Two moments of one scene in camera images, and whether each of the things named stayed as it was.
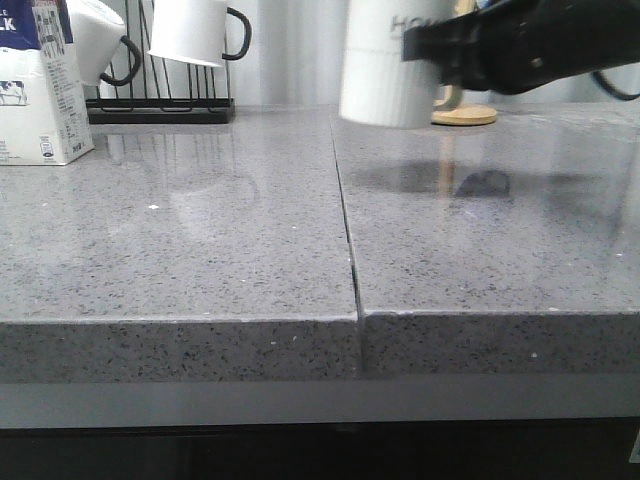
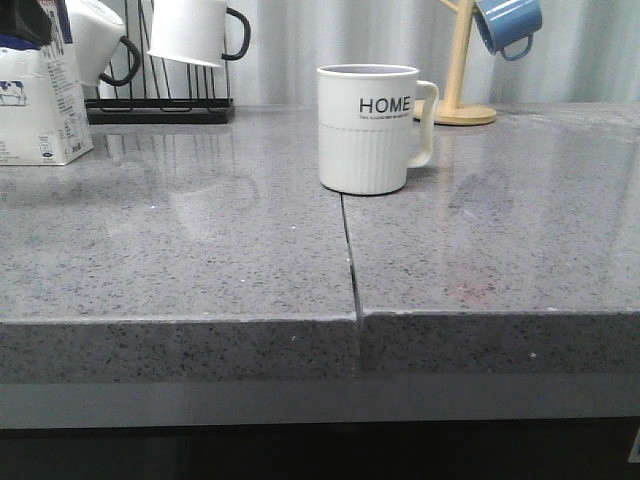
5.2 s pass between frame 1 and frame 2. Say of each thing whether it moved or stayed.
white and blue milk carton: stayed
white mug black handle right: stayed
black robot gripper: moved
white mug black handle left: stayed
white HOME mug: moved
